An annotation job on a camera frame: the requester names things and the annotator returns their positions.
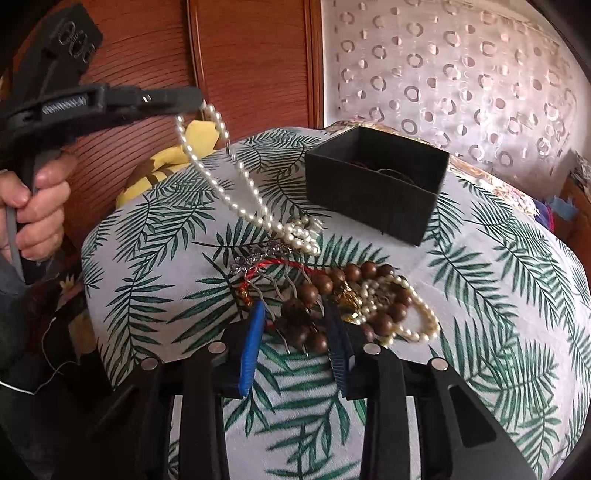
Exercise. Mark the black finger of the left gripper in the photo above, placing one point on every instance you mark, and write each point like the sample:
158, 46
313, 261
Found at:
172, 101

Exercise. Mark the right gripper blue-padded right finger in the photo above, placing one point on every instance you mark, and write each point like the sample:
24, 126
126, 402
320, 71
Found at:
350, 365

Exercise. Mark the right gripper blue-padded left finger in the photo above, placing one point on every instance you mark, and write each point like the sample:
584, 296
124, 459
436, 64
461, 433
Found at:
235, 375

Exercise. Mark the black square jewelry box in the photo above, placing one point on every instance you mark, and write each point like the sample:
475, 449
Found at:
385, 181

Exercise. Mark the person's left hand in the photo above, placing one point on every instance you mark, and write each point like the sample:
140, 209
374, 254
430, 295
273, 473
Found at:
41, 213

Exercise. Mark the yellow plush toy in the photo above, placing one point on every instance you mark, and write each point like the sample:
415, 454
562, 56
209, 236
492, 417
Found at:
202, 137

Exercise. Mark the silver flower hair comb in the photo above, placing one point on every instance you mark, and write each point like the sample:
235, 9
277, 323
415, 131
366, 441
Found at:
292, 320

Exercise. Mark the wooden wardrobe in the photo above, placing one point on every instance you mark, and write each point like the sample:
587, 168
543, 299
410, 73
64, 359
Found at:
250, 60

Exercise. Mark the palm leaf print cloth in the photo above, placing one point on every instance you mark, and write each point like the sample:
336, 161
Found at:
478, 339

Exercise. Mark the blue blanket with red trim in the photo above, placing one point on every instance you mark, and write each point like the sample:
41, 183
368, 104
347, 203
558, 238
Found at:
544, 215

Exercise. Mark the wooden side cabinet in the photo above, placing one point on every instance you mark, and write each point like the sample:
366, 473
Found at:
576, 233

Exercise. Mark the circle-pattern sheer curtain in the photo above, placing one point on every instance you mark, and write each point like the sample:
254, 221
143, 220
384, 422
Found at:
491, 82

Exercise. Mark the red string charm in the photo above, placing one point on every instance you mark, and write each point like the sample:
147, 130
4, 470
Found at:
283, 274

